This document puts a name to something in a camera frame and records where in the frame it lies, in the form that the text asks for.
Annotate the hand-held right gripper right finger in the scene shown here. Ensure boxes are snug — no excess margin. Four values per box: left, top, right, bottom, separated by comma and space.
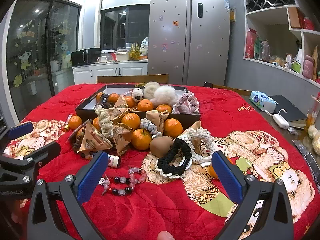
211, 151, 294, 240

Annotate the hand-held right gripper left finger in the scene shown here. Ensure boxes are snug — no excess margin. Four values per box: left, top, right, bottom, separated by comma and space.
26, 151, 109, 240

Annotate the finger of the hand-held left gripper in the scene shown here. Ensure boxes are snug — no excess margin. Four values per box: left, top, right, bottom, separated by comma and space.
0, 121, 34, 153
0, 141, 62, 178

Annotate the wooden bead bracelet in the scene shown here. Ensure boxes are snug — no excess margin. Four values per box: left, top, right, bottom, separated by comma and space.
72, 127, 87, 152

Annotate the black scrunchie with white trim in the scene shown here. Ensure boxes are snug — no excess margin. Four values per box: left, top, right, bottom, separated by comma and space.
154, 137, 193, 179

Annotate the black shallow cardboard box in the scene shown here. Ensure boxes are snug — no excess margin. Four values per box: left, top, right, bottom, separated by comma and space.
75, 84, 202, 130

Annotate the dark wooden desktop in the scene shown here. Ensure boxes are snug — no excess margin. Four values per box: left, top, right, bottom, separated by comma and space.
241, 94, 320, 178

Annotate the person's right hand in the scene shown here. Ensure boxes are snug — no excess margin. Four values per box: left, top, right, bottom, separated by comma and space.
157, 231, 175, 240

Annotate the white red cosmetic tube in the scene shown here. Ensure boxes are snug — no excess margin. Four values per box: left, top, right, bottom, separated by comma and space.
107, 154, 122, 168

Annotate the pile of brown triangular packets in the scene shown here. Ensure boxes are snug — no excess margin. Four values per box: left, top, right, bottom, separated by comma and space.
76, 94, 203, 155

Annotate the large white lace scrunchie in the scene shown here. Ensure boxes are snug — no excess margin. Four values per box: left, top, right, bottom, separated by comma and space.
179, 127, 220, 167

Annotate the cream knitted scrunchie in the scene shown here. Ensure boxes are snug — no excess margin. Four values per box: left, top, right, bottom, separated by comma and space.
94, 105, 115, 138

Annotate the pile of mandarin oranges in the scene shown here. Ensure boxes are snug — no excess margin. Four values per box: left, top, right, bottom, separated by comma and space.
68, 92, 222, 180

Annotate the red printed blanket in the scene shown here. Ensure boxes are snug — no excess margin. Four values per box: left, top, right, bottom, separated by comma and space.
0, 82, 317, 240

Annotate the dark brown hair claw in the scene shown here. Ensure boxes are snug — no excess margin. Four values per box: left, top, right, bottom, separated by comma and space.
96, 94, 112, 109

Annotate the glass sliding door with stickers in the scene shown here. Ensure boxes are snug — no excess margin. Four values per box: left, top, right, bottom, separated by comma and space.
6, 0, 83, 120

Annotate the pink knitted scrunchie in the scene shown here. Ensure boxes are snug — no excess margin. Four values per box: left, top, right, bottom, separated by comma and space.
172, 92, 200, 114

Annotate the blue printed tissue pack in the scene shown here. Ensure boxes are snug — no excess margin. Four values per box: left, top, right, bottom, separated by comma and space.
249, 91, 278, 111

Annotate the pale yellow plush toy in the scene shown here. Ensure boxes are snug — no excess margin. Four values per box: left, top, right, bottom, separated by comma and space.
307, 124, 320, 155

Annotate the black microwave oven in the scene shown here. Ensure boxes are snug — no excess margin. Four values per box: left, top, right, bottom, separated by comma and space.
71, 48, 101, 66

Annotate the white kitchen cabinet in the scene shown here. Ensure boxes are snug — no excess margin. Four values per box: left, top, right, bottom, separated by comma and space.
72, 60, 148, 85

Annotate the white fluffy plush toy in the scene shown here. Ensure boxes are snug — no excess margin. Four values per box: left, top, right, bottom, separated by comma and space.
150, 85, 178, 108

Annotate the beige fluffy scrunchie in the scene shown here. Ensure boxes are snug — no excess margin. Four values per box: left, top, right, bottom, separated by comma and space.
143, 81, 160, 100

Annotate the red gift box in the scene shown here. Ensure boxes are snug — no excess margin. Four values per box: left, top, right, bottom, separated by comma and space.
244, 28, 257, 60

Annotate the silver double-door refrigerator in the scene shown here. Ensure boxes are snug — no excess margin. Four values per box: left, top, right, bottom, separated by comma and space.
147, 0, 230, 87

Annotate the pink pouch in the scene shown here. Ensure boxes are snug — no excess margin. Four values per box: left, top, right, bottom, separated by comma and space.
302, 54, 315, 79

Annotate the clear plastic bag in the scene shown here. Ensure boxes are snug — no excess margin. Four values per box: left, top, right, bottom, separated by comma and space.
140, 37, 149, 55

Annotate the dark kitchen window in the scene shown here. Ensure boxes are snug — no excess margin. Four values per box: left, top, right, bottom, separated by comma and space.
100, 4, 150, 50

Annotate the brown cardboard box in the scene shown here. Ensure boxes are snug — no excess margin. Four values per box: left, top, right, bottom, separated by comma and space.
287, 6, 304, 29

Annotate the pink black bead bracelet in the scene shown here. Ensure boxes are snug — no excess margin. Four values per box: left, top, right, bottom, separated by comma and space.
101, 166, 147, 196

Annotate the white power adapter with cable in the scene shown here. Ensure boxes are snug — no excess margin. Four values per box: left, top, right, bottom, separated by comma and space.
264, 108, 290, 130

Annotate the small white brown plush hair tie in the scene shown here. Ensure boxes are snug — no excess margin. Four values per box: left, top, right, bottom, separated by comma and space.
132, 87, 144, 102

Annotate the white wall shelf unit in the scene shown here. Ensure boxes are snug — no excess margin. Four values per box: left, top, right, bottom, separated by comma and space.
240, 0, 320, 88

